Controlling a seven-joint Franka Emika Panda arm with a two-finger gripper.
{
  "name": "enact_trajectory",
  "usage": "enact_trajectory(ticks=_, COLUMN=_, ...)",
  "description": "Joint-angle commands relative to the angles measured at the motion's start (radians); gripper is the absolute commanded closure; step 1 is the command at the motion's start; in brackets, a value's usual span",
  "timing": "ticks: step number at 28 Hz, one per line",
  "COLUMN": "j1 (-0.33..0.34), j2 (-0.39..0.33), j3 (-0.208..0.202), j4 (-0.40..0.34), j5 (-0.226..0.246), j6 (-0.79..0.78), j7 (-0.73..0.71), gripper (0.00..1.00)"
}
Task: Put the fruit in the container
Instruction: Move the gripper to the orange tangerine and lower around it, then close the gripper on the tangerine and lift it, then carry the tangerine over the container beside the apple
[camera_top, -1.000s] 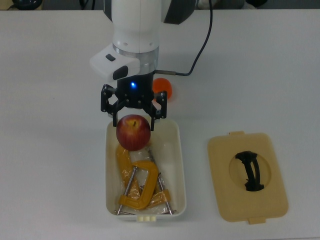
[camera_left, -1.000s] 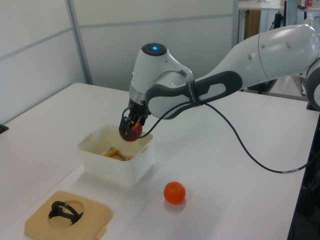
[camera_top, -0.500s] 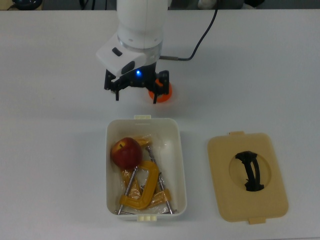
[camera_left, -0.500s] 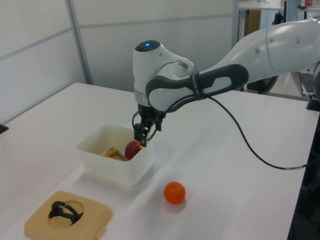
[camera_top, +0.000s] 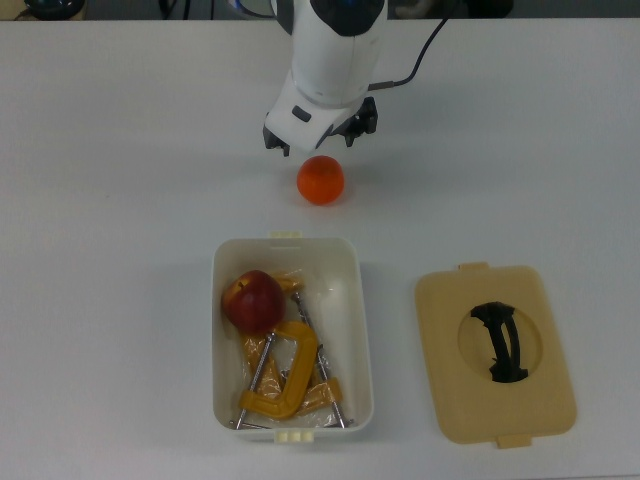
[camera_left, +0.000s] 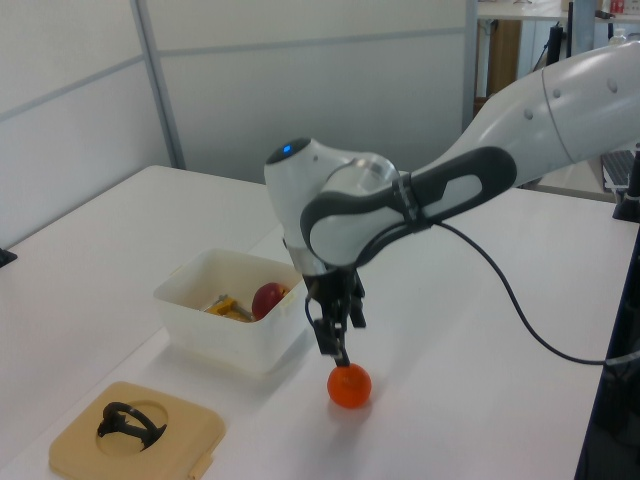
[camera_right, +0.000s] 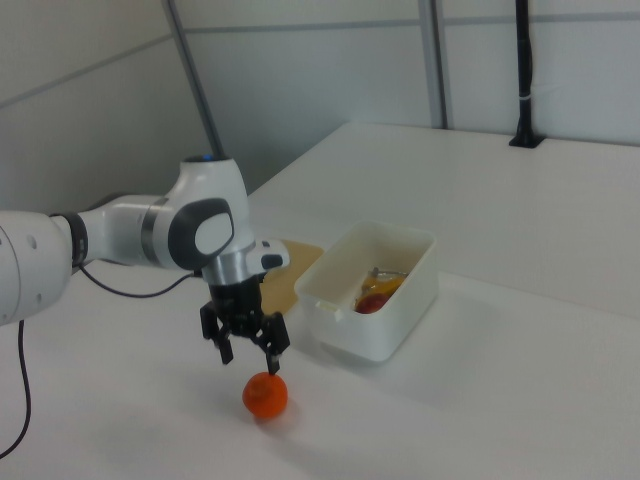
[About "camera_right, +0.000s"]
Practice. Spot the red yellow toy apple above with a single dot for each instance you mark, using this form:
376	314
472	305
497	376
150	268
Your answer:
372	303

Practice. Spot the orange toy fruit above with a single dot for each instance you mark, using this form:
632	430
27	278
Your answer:
265	395

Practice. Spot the white plastic container box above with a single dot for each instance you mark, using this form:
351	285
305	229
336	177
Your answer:
375	335

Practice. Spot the yellow metal C-clamp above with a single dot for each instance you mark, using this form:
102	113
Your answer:
382	286

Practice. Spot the black camera pole with base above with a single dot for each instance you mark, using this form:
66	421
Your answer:
524	75

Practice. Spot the grey partition post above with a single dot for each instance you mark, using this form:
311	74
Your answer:
197	80
439	65

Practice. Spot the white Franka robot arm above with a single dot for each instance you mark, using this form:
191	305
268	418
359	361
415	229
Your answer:
210	235

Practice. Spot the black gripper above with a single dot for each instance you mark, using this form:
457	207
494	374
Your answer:
237	305

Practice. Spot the beige plastic container lid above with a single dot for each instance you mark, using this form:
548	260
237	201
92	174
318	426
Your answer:
300	255

